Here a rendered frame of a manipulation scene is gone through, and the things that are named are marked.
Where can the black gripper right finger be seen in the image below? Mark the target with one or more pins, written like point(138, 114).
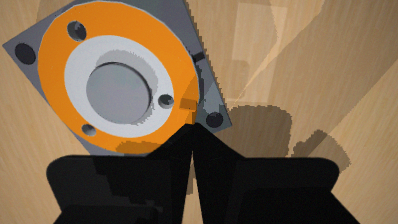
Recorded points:
point(223, 175)

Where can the orange round plate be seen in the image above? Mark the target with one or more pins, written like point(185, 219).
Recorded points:
point(118, 32)

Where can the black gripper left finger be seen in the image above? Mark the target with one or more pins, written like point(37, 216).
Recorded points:
point(158, 180)

